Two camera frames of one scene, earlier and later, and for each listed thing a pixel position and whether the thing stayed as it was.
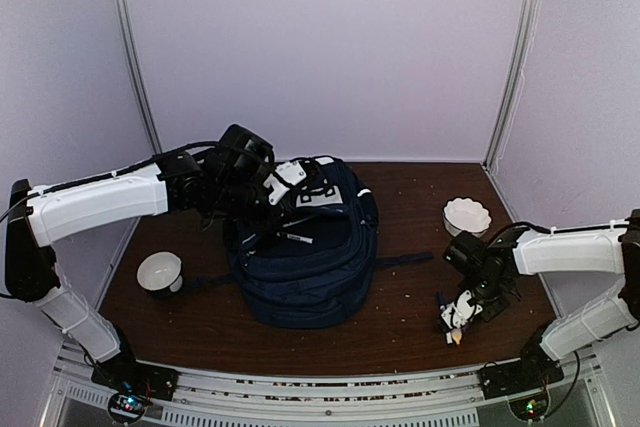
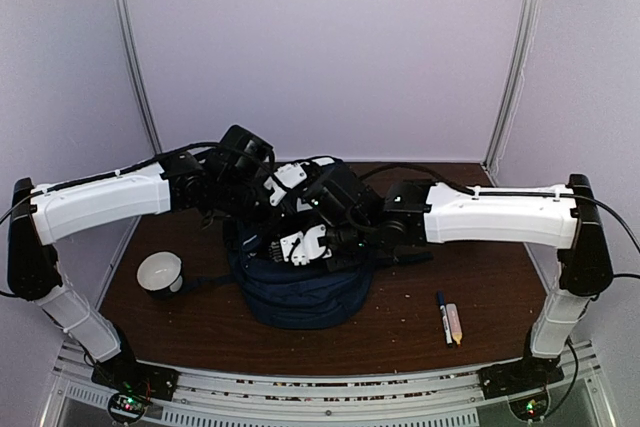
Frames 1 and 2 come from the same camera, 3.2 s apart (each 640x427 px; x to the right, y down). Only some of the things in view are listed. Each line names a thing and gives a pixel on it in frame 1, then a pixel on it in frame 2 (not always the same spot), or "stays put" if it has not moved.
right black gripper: (501, 304) -> (343, 264)
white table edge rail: (569, 388) stays put
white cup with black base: (160, 273) stays put
